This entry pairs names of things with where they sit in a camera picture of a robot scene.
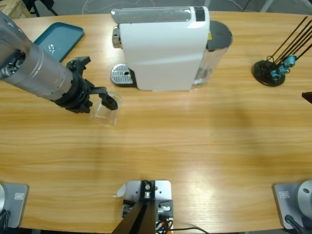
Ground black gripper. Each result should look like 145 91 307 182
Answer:
54 73 118 115

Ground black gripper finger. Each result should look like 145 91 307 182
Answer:
301 91 312 105

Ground grey translucent machine lid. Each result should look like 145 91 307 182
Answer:
111 6 192 24

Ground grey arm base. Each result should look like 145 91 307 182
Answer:
272 179 312 230
0 183 29 229

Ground white capsule coffee machine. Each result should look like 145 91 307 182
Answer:
111 6 211 93

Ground metal drip tray grille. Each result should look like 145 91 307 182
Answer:
111 63 137 88

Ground black capsule holder with rods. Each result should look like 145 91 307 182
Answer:
252 16 312 87

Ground teal plastic tray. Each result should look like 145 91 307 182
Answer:
33 21 85 63

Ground white paper tag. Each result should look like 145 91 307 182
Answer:
112 184 127 198

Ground grey metal pole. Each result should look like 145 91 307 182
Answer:
259 0 274 13

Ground white mounting block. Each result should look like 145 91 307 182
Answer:
125 179 173 220

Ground clear water tank black lid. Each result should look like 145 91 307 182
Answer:
192 20 234 86

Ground black clamp block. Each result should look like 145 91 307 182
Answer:
121 199 134 218
157 199 174 219

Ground black chair legs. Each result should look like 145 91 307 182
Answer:
24 0 59 17

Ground light wooden crate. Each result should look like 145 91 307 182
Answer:
2 0 28 21

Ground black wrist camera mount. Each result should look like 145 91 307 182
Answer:
66 56 91 80

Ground thin grey floor cable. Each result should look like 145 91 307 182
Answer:
229 0 244 11

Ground black base cable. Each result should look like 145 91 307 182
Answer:
0 209 12 230
284 214 305 234

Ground orange cable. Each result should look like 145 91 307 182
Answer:
156 217 174 232

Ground thin black cable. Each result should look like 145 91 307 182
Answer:
170 226 210 234

